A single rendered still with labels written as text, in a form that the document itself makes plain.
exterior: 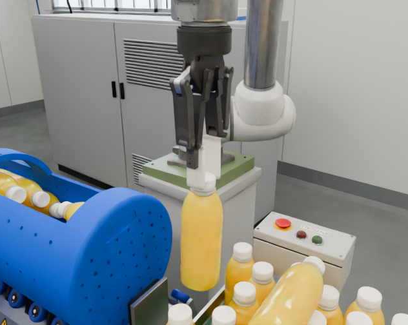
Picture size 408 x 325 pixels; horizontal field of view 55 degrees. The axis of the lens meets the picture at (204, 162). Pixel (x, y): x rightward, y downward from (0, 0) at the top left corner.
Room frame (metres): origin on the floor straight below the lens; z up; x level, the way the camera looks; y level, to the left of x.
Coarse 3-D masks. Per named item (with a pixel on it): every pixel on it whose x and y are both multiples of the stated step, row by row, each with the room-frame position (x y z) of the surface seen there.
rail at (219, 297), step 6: (222, 288) 0.70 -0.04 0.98; (216, 294) 0.68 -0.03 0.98; (222, 294) 0.69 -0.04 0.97; (210, 300) 0.66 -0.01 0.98; (216, 300) 0.67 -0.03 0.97; (222, 300) 0.69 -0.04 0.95; (210, 306) 0.65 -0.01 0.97; (216, 306) 0.67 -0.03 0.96; (204, 312) 0.63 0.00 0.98; (210, 312) 0.65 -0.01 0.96; (198, 318) 0.61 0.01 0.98; (204, 318) 0.63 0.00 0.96; (198, 324) 0.61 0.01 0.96
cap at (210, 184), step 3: (207, 174) 0.57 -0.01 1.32; (210, 174) 0.57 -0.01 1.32; (213, 174) 0.57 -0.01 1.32; (207, 177) 0.56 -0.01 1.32; (210, 177) 0.56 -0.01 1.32; (213, 177) 0.56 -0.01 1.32; (207, 180) 0.55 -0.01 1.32; (210, 180) 0.55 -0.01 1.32; (213, 180) 0.55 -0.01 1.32; (207, 183) 0.54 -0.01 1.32; (210, 183) 0.55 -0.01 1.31; (213, 183) 0.55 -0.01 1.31; (207, 186) 0.54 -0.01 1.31; (210, 186) 0.55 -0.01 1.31; (213, 186) 0.55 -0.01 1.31; (195, 189) 0.55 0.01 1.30; (204, 189) 0.54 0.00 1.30; (207, 189) 0.54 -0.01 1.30; (210, 189) 0.55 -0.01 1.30; (213, 189) 0.55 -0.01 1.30
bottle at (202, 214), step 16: (192, 192) 0.55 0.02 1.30; (208, 192) 0.55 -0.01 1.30; (192, 208) 0.54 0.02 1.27; (208, 208) 0.53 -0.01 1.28; (192, 224) 0.53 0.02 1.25; (208, 224) 0.53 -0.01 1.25; (192, 240) 0.53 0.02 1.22; (208, 240) 0.53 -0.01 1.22; (192, 256) 0.53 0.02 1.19; (208, 256) 0.53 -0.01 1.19; (192, 272) 0.53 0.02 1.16; (208, 272) 0.53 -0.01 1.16; (192, 288) 0.53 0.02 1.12; (208, 288) 0.53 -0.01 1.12
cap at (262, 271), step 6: (258, 264) 0.62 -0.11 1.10; (264, 264) 0.62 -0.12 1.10; (270, 264) 0.62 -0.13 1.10; (252, 270) 0.61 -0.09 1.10; (258, 270) 0.60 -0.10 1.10; (264, 270) 0.61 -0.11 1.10; (270, 270) 0.60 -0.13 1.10; (258, 276) 0.60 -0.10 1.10; (264, 276) 0.59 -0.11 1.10; (270, 276) 0.60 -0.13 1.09
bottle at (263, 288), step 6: (252, 276) 0.61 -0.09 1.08; (252, 282) 0.61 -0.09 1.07; (258, 282) 0.60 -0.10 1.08; (264, 282) 0.60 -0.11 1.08; (270, 282) 0.61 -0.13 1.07; (258, 288) 0.59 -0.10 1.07; (264, 288) 0.59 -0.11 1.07; (270, 288) 0.59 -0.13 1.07; (258, 294) 0.59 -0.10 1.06; (264, 294) 0.59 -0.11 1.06; (258, 300) 0.58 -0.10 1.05
